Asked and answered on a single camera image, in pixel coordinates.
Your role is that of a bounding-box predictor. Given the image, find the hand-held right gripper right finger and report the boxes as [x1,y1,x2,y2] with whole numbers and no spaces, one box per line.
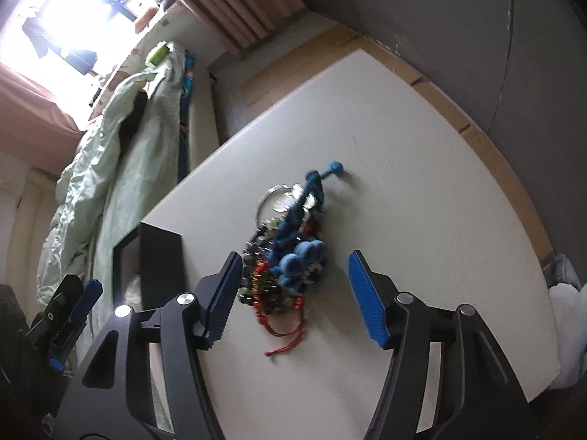
[347,250,538,440]

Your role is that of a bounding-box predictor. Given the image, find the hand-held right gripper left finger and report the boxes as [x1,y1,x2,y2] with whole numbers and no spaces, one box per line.
[54,251,244,440]

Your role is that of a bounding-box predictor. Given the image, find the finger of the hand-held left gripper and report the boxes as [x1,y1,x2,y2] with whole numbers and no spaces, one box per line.
[25,302,69,373]
[43,275,102,358]

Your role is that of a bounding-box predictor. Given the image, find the dark beaded bracelets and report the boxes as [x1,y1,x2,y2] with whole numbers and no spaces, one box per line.
[237,217,324,318]

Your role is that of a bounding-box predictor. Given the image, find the black jewelry box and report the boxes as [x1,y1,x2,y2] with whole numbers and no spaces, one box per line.
[112,222,184,312]

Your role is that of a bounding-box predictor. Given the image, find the red cord bracelet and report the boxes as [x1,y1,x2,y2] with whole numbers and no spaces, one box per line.
[253,259,307,358]

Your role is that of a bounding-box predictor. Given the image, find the blue knitted flower bracelet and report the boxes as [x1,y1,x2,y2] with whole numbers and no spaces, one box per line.
[267,160,346,293]

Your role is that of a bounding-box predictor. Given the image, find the silver ring bangle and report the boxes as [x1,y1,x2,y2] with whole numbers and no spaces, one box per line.
[255,184,300,227]

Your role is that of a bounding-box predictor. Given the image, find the light green duvet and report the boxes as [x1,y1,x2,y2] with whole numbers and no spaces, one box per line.
[37,41,186,304]

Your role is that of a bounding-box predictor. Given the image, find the black item on bed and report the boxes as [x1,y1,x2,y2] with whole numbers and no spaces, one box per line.
[118,89,150,150]

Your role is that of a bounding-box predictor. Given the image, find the bed with green sheet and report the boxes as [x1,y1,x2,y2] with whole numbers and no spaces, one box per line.
[89,48,199,294]

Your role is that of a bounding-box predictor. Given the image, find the pink curtain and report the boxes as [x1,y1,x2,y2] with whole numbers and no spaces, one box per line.
[144,0,304,56]
[0,62,90,170]

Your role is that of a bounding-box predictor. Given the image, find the white cloth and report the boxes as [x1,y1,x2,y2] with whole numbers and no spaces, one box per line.
[547,282,587,391]

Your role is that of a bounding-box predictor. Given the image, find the floral window seat cushion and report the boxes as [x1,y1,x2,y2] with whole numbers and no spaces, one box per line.
[89,7,184,117]

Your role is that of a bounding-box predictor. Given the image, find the green plush toy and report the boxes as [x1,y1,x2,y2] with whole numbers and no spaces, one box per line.
[146,41,174,67]

